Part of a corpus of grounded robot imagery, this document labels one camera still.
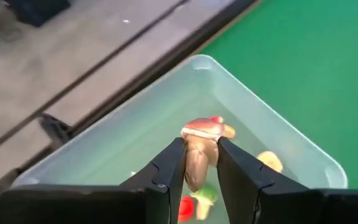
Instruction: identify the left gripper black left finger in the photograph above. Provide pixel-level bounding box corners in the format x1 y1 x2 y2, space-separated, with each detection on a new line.
0 136 187 224

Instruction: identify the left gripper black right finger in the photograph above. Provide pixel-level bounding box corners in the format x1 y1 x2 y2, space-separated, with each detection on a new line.
217 136 358 224

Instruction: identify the red cap mushroom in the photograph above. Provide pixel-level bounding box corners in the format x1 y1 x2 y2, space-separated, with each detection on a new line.
178 195 196 223

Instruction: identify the white garlic toy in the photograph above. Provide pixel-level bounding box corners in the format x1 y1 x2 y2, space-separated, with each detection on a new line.
190 182 219 221

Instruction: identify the brown mushroom with reddish cap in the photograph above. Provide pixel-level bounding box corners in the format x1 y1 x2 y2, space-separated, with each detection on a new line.
180 117 226 193

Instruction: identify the clear plastic bin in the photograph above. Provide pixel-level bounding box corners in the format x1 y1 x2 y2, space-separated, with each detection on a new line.
11 54 349 224

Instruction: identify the green table mat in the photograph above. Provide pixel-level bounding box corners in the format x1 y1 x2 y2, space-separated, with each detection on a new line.
197 0 358 190

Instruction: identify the black cable loop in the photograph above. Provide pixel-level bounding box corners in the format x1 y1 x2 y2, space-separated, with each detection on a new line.
37 112 73 149

